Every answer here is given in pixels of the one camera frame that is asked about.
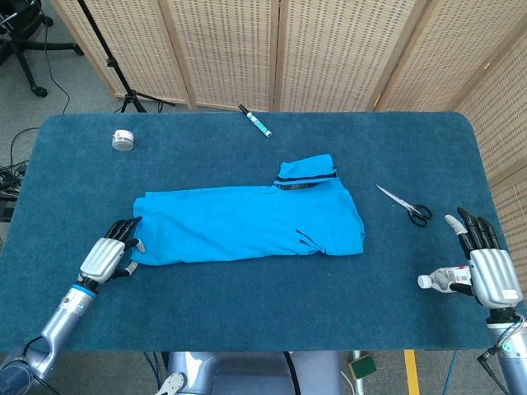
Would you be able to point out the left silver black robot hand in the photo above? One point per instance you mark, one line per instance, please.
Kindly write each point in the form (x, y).
(103, 257)

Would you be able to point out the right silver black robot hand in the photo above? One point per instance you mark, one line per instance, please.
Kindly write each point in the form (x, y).
(494, 275)

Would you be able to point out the blue printed T-shirt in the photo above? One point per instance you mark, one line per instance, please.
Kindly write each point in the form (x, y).
(226, 226)

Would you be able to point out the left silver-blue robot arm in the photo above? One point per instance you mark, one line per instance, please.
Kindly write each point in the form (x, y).
(62, 321)

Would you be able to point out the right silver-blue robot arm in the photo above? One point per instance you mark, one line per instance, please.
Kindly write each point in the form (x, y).
(512, 362)

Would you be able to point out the silver-blue robot base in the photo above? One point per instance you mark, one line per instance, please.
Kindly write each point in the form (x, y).
(247, 374)

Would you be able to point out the clear plastic water bottle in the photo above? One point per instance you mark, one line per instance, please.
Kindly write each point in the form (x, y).
(428, 280)

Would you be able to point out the small white tape roll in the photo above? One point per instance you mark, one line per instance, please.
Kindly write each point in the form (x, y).
(123, 140)

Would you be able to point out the white perforated plate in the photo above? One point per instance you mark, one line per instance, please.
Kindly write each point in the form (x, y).
(173, 383)

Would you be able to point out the dark blue carpet table cover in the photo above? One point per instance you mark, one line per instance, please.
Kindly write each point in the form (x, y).
(247, 304)

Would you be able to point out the green yellow sponge block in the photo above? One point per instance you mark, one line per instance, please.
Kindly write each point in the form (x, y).
(363, 367)

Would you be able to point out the metal table leg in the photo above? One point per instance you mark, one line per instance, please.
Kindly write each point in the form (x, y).
(359, 387)

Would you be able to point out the black tripod stand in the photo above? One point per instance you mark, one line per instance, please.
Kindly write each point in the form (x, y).
(117, 70)

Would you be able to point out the white green marker pen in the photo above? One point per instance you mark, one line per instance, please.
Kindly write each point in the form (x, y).
(255, 121)

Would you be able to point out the black office chair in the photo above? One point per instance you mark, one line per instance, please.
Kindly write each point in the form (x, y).
(24, 49)

